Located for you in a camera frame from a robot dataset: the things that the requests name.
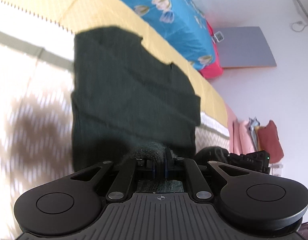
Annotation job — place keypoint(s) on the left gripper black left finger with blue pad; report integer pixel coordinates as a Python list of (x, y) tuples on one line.
[(138, 167)]

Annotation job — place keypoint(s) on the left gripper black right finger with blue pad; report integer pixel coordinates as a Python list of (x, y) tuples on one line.
[(174, 166)]

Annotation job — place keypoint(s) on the dark green knit sweater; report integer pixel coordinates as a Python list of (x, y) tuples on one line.
[(127, 104)]

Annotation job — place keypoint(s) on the hanging pink orange clothes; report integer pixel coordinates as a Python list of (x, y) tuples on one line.
[(249, 136)]

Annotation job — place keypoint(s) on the red blanket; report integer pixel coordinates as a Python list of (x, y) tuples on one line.
[(213, 69)]

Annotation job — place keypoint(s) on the small white thermometer display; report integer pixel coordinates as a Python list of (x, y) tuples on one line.
[(218, 37)]

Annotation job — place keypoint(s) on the blue floral quilt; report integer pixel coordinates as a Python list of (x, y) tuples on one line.
[(182, 24)]

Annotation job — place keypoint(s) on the beige yellow zigzag bed sheet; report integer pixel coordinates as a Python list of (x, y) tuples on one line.
[(36, 80)]

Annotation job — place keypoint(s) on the grey panel on wall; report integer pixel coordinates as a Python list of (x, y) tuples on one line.
[(244, 47)]

